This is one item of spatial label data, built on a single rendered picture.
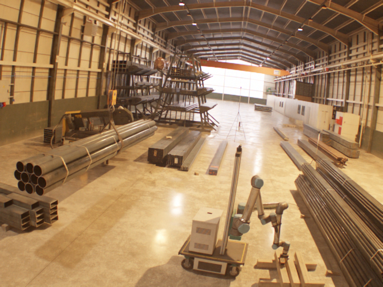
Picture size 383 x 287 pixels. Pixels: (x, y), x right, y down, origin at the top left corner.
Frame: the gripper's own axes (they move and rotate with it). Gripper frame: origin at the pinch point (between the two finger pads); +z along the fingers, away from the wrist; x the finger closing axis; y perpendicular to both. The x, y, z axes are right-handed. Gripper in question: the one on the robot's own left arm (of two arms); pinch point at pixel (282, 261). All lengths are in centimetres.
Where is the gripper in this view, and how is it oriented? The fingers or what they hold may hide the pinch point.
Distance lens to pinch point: 496.3
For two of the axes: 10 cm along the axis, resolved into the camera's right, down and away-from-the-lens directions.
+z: -0.9, 9.8, 1.7
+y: -1.9, 1.6, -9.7
